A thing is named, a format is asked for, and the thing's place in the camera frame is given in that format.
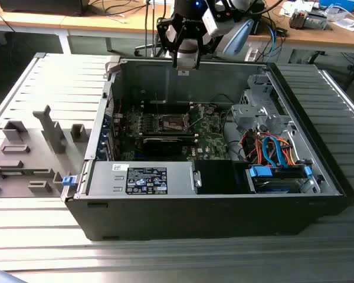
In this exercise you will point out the white board sticker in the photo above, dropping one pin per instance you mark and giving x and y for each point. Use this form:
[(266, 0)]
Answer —
[(200, 150)]

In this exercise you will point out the grey power supply unit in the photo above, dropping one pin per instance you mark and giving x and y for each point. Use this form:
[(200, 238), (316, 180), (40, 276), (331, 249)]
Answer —
[(106, 179)]

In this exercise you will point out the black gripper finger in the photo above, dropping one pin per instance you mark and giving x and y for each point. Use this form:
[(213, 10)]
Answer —
[(198, 60), (176, 60)]

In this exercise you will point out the green motherboard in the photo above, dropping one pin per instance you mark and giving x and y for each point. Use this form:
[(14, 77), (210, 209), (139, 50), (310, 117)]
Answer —
[(209, 135)]

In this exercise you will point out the grey parts rack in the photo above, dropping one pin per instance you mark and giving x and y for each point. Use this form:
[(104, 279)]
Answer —
[(38, 159)]

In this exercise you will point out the black plastic shroud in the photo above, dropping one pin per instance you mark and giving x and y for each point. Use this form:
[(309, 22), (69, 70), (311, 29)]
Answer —
[(215, 177)]

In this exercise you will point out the black PC case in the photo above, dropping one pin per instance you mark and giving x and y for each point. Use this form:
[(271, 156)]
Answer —
[(194, 221)]

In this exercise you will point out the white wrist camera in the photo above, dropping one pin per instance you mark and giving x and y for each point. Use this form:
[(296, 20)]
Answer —
[(210, 23)]

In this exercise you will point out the black upright box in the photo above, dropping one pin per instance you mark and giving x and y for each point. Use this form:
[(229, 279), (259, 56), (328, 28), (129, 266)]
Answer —
[(256, 25)]

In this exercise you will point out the hard disk in blue carrier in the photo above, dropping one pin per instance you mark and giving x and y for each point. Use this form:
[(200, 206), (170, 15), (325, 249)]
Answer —
[(259, 171)]

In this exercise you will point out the round coin battery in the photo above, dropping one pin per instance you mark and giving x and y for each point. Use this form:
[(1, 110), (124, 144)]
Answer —
[(210, 111)]

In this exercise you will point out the blue cardboard box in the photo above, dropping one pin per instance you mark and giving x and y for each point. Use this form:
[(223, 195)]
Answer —
[(337, 3)]

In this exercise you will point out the CPU socket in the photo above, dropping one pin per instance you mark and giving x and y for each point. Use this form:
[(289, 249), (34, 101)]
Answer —
[(172, 123)]

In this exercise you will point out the office chair base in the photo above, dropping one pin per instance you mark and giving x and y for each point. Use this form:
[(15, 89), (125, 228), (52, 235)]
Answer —
[(137, 52)]

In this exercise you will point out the grey desk device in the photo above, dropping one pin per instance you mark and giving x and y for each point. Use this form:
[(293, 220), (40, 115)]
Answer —
[(312, 21)]

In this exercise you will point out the white papers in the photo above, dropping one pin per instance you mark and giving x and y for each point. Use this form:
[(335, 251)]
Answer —
[(349, 24)]

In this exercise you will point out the wooden desk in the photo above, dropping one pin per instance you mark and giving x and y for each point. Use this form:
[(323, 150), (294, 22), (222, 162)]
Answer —
[(312, 36), (32, 21)]

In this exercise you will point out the metal locking lever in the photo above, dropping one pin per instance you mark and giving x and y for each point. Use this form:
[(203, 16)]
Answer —
[(157, 104)]

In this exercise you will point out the blue grey rounded object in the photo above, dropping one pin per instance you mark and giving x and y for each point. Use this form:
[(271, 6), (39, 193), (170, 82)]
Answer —
[(1, 277)]

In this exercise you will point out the metal drive cage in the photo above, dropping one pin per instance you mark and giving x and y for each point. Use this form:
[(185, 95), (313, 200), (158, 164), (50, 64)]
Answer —
[(253, 115)]

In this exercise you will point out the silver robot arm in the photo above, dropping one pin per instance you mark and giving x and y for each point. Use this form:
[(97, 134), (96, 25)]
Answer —
[(236, 39)]

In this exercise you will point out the black graphics card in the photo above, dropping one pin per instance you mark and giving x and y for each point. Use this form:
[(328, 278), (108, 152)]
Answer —
[(162, 147)]

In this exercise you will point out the blue case latch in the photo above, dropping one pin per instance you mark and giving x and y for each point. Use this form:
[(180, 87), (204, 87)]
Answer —
[(68, 181)]

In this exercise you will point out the large black box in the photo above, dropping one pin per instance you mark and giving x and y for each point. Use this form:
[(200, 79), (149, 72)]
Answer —
[(41, 6)]

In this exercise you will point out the white case label sticker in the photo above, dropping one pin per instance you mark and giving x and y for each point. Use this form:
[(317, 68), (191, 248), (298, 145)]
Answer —
[(183, 72)]

